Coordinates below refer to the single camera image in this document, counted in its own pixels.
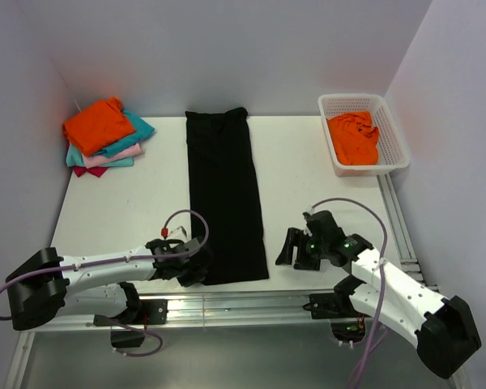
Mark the black t shirt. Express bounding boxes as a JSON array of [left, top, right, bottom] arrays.
[[185, 107, 269, 286]]

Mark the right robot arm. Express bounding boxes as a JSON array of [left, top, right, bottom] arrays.
[[276, 228, 481, 378]]

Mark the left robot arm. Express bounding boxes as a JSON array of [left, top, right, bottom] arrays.
[[6, 238, 212, 331]]

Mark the orange crumpled t shirt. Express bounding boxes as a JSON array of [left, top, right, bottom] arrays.
[[326, 111, 380, 166]]

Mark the white plastic basket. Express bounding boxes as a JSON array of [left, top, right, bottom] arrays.
[[318, 93, 410, 177]]

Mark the pink folded t shirt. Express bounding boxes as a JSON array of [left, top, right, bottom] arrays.
[[83, 143, 143, 169]]

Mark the magenta folded t shirt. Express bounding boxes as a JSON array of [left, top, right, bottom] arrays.
[[72, 166, 108, 178]]

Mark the teal folded t shirt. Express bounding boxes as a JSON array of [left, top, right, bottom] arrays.
[[65, 109, 156, 168]]

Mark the orange folded t shirt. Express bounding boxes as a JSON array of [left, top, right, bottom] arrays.
[[62, 97, 135, 156]]

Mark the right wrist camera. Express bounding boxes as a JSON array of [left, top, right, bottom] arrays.
[[303, 211, 346, 245]]

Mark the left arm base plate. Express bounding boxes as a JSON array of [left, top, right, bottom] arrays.
[[93, 299, 168, 327]]

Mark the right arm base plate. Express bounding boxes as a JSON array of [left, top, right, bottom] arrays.
[[302, 291, 377, 320]]

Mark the aluminium mounting rail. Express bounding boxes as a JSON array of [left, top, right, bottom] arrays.
[[22, 289, 449, 333]]

